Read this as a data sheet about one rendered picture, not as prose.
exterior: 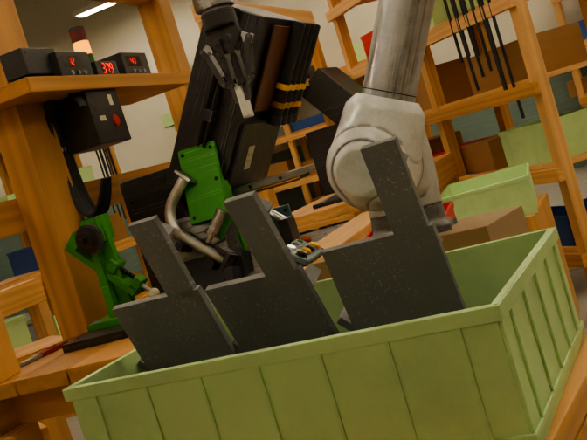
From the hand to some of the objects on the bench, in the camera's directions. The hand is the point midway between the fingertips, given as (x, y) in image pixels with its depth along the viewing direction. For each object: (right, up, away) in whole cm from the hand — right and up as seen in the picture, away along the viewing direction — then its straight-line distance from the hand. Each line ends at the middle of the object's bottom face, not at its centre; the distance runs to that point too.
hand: (244, 101), depth 192 cm
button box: (+14, -40, +35) cm, 55 cm away
